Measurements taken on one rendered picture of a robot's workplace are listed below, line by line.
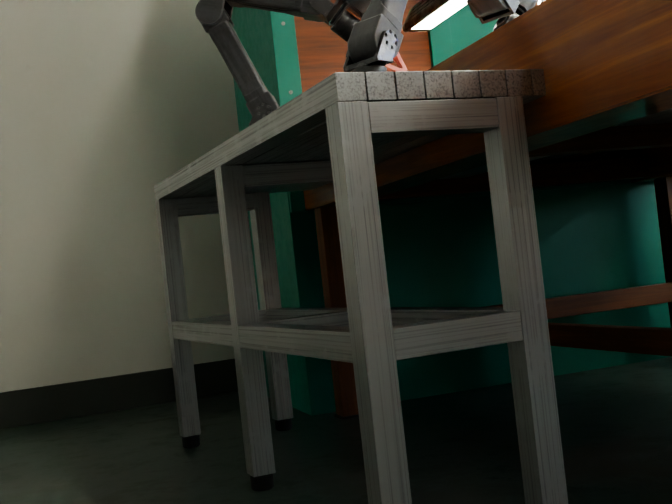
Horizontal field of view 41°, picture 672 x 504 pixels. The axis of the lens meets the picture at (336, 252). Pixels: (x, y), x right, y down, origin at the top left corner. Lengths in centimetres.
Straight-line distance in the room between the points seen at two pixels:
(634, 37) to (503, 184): 28
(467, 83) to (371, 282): 32
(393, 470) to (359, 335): 18
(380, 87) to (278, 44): 139
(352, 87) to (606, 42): 34
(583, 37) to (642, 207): 184
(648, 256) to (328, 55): 124
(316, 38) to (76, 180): 106
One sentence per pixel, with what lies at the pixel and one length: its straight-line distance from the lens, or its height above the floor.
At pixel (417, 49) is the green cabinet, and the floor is 104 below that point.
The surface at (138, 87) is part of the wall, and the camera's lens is 334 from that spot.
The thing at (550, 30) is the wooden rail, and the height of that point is 72.
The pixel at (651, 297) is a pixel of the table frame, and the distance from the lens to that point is 294.
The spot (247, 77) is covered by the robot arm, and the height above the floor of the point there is 87.
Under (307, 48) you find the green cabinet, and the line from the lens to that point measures 265.
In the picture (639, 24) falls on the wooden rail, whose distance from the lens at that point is 120.
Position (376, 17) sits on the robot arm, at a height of 83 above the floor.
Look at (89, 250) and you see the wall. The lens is 322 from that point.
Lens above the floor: 41
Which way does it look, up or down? 1 degrees up
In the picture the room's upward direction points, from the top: 6 degrees counter-clockwise
